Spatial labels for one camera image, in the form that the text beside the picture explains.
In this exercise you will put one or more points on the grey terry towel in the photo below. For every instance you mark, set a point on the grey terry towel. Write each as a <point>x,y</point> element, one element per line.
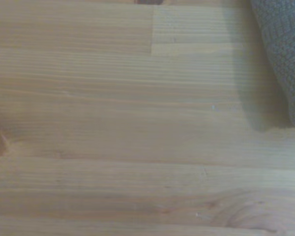
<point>285,49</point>

